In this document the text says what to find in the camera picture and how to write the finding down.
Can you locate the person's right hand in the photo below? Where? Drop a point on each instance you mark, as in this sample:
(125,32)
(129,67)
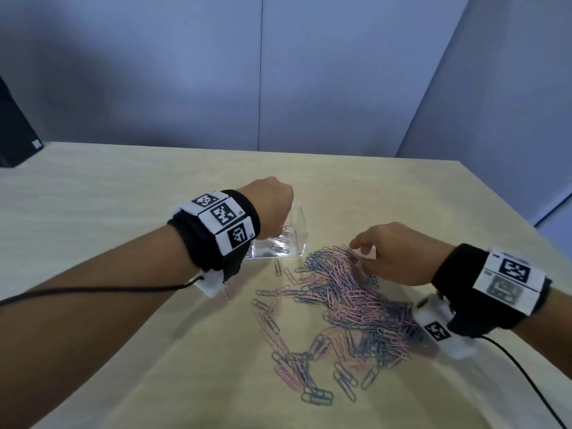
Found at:
(402,254)

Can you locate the pink paper clip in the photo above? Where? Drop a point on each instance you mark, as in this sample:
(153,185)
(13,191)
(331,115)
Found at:
(228,293)

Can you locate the black right wristband with markers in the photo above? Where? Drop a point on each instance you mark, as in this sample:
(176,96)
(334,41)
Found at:
(469,281)

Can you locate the person's right forearm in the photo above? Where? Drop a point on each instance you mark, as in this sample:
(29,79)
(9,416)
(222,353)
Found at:
(552,335)

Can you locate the black wristband with markers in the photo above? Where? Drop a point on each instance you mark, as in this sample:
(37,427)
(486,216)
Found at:
(223,227)
(469,281)

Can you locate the person's right thumb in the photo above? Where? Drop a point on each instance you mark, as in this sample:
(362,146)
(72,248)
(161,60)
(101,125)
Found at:
(371,266)

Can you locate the black left wristband with markers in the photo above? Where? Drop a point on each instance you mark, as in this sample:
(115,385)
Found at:
(223,227)

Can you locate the pile of pink blue paper clips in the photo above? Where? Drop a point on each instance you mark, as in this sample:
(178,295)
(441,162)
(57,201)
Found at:
(348,308)

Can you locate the person's left hand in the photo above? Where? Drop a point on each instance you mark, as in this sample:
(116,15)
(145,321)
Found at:
(268,201)

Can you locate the person's left forearm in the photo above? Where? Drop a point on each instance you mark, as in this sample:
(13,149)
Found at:
(98,303)

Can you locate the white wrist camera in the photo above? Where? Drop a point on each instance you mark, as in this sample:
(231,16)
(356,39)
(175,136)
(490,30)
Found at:
(210,285)
(440,332)

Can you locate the clear plastic box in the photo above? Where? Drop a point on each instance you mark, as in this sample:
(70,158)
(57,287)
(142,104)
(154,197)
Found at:
(286,236)

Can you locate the person's left fingers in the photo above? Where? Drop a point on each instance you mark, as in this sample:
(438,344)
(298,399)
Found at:
(289,201)

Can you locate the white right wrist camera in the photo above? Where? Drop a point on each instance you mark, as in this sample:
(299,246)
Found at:
(440,332)

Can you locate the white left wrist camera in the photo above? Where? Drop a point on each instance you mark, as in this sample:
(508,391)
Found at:
(210,285)

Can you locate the black computer case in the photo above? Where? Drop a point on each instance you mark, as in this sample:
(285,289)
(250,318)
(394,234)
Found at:
(15,125)

